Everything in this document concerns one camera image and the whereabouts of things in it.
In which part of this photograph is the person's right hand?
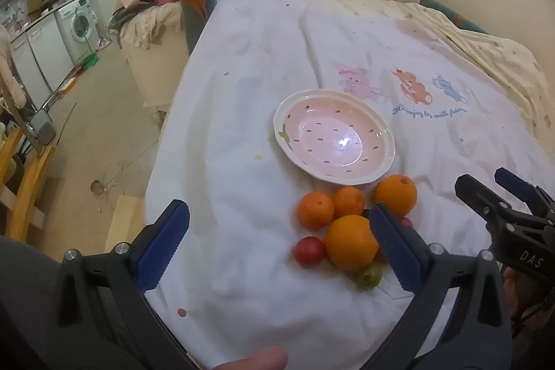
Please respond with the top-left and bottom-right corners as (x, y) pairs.
(503, 266), (555, 338)

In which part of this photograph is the white printed blanket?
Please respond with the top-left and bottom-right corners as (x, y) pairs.
(144, 0), (555, 370)

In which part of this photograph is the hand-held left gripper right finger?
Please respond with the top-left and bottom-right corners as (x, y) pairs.
(370, 203), (515, 370)

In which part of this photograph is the person's left hand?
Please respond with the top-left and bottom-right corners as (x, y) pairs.
(208, 345), (289, 370)

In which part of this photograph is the pale wooden board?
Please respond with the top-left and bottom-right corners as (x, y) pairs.
(105, 197), (146, 253)

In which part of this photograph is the cream sofa with lace cover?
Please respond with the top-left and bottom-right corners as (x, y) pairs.
(108, 1), (191, 123)

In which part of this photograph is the large orange with stem mark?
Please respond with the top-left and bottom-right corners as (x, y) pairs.
(374, 174), (418, 219)

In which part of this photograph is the cream floral bedsheet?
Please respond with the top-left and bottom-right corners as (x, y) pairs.
(256, 0), (555, 137)

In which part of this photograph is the pink strawberry print plate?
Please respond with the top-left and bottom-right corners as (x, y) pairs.
(273, 89), (396, 185)

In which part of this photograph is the grey and orange bag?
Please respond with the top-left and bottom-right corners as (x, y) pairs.
(180, 0), (230, 54)

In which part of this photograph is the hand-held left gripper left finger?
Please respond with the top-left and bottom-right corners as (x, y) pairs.
(56, 199), (196, 370)

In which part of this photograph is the yellow wooden chair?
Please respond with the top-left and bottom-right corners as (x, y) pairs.
(0, 127), (57, 241)

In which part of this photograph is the teal pillow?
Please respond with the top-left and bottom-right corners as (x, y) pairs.
(419, 0), (488, 35)

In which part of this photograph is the white washing machine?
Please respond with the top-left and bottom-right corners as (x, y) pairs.
(54, 0), (101, 66)

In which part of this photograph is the small tangerine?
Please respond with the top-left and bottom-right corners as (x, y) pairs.
(297, 191), (335, 229)
(333, 186), (365, 219)

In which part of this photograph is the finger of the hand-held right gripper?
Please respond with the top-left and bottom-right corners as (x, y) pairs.
(454, 173), (521, 230)
(495, 167), (555, 217)

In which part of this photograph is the green grape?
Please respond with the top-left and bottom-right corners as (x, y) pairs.
(356, 264), (383, 290)

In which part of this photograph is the thin floor cable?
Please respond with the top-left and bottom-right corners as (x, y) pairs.
(89, 136), (161, 206)

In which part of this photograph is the white kitchen cabinet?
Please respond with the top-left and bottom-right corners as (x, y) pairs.
(9, 12), (74, 106)

